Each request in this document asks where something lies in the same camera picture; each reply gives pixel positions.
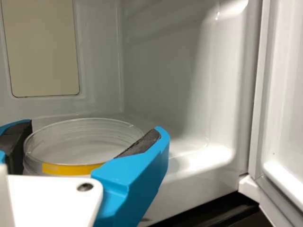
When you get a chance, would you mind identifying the white incubator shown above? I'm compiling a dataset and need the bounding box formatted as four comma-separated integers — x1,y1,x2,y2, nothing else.
0,0,264,224

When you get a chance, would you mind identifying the incubator door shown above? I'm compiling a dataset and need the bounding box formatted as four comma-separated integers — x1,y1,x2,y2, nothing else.
239,0,303,227

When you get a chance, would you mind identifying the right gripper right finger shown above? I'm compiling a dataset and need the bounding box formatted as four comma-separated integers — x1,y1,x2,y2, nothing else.
90,126,170,227

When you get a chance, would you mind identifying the petri dish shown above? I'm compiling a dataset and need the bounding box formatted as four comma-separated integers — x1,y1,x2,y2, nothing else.
23,117,145,177

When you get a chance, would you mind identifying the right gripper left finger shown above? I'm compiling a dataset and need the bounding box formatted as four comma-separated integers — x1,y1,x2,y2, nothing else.
0,119,33,176

